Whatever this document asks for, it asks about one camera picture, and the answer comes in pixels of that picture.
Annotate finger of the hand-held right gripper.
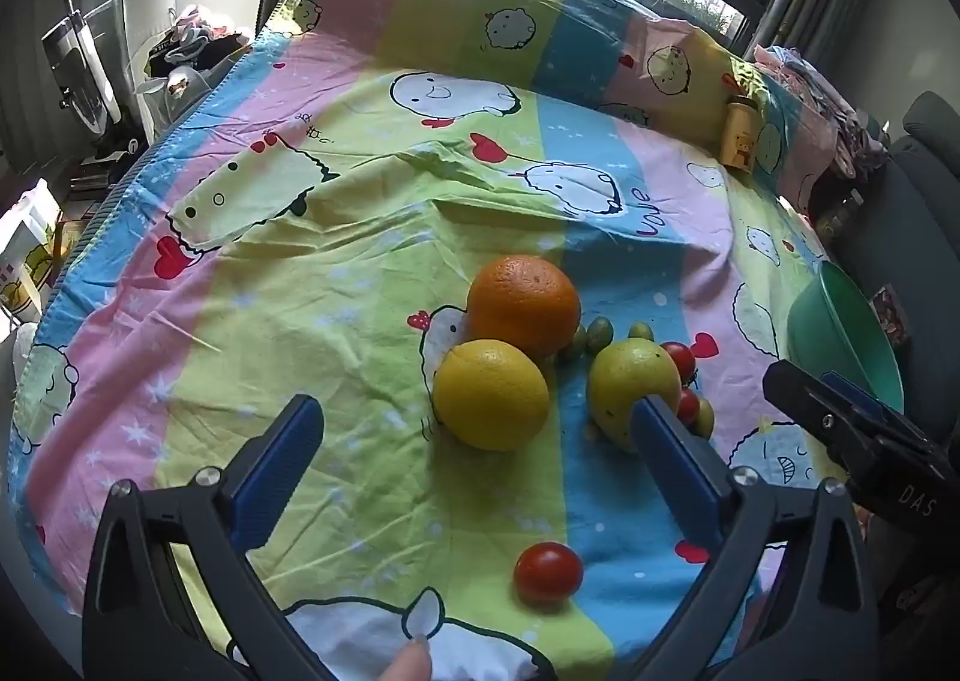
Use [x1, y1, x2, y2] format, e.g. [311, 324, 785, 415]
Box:
[825, 372, 960, 479]
[763, 360, 886, 472]

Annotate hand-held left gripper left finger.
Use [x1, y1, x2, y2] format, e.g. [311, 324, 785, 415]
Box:
[82, 394, 325, 681]

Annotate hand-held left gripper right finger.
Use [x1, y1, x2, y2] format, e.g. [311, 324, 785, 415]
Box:
[631, 394, 880, 681]

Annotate green plastic bowl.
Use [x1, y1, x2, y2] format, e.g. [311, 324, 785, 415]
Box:
[786, 259, 906, 416]

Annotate yellow citrus fruit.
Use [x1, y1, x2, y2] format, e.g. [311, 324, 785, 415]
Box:
[433, 340, 551, 452]

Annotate orange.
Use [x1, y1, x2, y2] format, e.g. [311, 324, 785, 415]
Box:
[466, 255, 582, 359]

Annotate person's left hand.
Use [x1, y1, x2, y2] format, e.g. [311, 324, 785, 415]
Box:
[384, 634, 434, 681]

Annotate small printed packet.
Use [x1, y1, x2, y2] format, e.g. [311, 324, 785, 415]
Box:
[870, 283, 912, 344]

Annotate grey chair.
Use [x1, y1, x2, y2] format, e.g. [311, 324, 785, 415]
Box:
[817, 91, 960, 382]

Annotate cartoon printed blanket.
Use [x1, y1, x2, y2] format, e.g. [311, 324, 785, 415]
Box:
[7, 0, 863, 681]

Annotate yellow bottle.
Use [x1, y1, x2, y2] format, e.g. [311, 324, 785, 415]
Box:
[721, 94, 758, 170]

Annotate pink clothes pile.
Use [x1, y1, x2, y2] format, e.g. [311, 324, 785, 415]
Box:
[754, 43, 893, 179]

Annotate white yellow carton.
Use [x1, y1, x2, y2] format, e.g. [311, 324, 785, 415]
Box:
[0, 178, 65, 322]

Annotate white plastic bag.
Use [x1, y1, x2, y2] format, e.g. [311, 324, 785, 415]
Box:
[135, 62, 218, 142]

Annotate dark clothes pile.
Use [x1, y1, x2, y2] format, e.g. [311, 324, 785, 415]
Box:
[146, 6, 252, 78]

